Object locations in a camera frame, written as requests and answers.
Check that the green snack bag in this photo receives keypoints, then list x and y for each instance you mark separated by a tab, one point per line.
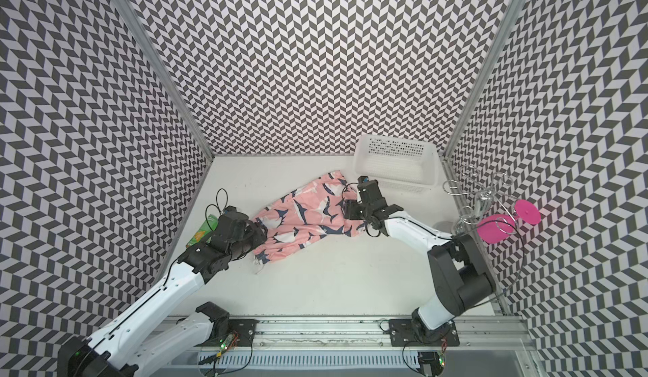
209	224

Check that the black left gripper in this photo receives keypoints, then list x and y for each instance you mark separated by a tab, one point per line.
258	235

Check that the aluminium front rail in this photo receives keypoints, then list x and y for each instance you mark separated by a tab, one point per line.
338	333

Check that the aluminium corner post right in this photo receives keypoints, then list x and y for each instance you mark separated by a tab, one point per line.
501	37

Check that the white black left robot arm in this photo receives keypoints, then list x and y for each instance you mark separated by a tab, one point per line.
127	346

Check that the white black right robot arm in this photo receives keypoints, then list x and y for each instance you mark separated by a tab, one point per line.
461	279

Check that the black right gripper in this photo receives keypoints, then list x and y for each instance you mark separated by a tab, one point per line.
350	208

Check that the pink plastic wine glass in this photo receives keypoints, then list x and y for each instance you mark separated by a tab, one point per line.
497	228

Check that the aluminium corner post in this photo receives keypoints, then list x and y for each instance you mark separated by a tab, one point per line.
501	37
144	42

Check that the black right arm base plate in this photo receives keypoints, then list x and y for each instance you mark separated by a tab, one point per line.
407	332

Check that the chrome wire glass rack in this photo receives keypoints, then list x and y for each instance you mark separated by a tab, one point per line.
479	202

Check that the aluminium corner post left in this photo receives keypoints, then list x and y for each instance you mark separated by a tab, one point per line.
144	42

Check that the pink shark print shorts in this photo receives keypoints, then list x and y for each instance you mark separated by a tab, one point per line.
305	216

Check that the white perforated plastic basket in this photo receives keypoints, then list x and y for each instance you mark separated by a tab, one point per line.
409	164

